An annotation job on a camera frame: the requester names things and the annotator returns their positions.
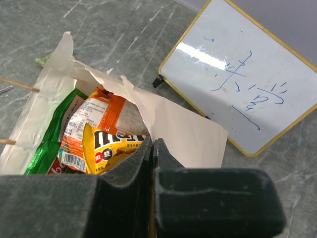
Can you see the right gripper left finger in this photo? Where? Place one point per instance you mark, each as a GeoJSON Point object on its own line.
{"type": "Point", "coordinates": [114, 205]}

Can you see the yellow green snack packet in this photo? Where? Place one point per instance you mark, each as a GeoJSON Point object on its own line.
{"type": "Point", "coordinates": [41, 62]}

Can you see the yellow M&M candy packet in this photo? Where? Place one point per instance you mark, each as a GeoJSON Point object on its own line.
{"type": "Point", "coordinates": [102, 151]}

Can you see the grey pen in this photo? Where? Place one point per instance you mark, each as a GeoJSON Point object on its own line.
{"type": "Point", "coordinates": [6, 89]}

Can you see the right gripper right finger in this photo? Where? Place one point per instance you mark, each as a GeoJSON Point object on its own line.
{"type": "Point", "coordinates": [213, 203]}

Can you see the beige paper bag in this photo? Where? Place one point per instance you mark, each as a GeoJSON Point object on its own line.
{"type": "Point", "coordinates": [195, 141]}

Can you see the whiteboard with wooden frame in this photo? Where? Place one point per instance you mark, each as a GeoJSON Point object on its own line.
{"type": "Point", "coordinates": [235, 72]}

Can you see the orange mango snack bag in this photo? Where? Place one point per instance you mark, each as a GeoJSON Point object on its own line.
{"type": "Point", "coordinates": [103, 110]}

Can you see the large green Chiaba chips bag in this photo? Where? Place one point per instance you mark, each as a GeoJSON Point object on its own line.
{"type": "Point", "coordinates": [45, 159]}

